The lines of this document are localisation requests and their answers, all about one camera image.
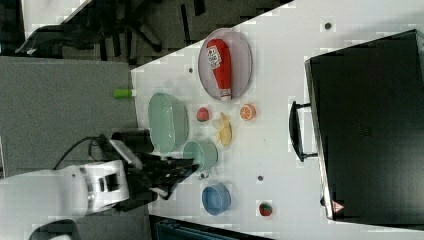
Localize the grey round plate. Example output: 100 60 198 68
198 28 252 102

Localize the orange slice toy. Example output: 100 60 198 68
240 104 256 121

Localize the black oven door handle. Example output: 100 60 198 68
289 101 318 162

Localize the black cylinder upper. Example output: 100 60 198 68
111 129 154 153

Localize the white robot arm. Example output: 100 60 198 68
1 155 199 240

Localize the green oval colander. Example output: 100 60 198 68
148 92 189 154

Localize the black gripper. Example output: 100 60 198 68
116 153 199 212

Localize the red ketchup bottle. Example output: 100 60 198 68
207 39 232 101

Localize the red toy strawberry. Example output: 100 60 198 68
259 202 272 217

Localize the pink toy strawberry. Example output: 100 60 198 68
196 107 210 122

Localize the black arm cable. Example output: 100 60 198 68
53 134 111 171

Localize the green mug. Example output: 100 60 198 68
183 139 218 179

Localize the black toaster oven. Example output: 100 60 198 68
305 29 424 230

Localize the blue cup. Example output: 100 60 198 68
201 183 231 216

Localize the green marker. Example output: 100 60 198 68
113 89 137 99

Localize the black office chair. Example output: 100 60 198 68
15 0 162 62

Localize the yellow toy banana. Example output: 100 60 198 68
212 112 232 147

